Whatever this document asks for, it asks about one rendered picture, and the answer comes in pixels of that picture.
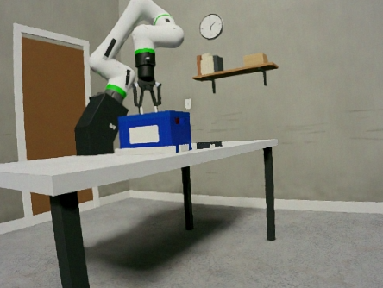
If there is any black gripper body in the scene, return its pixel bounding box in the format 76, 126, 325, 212
137, 66, 156, 91

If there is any blue crate with dividers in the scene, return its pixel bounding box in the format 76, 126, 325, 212
119, 110, 192, 153

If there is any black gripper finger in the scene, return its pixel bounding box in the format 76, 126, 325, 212
148, 82, 161, 112
132, 82, 146, 114

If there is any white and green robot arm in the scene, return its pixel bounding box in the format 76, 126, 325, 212
89, 0, 185, 104

